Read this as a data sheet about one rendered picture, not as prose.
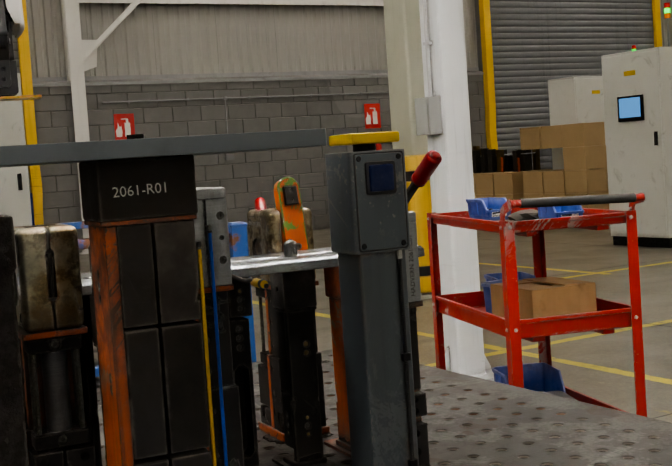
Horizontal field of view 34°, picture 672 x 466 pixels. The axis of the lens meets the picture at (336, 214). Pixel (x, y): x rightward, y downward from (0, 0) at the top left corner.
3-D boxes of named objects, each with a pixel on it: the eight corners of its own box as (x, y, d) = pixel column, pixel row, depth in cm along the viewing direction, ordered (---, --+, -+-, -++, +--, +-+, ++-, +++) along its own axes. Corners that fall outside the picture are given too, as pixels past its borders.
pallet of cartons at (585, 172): (631, 222, 1460) (626, 120, 1453) (588, 227, 1417) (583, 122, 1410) (566, 221, 1561) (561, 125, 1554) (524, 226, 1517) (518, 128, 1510)
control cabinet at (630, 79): (608, 245, 1163) (596, 12, 1151) (645, 240, 1190) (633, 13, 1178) (666, 248, 1094) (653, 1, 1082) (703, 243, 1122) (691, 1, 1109)
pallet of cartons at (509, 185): (556, 220, 1578) (553, 169, 1574) (514, 225, 1534) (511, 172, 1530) (500, 219, 1678) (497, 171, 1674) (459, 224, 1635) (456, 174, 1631)
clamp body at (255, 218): (304, 420, 185) (289, 205, 183) (341, 437, 172) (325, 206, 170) (245, 430, 181) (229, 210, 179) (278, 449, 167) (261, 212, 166)
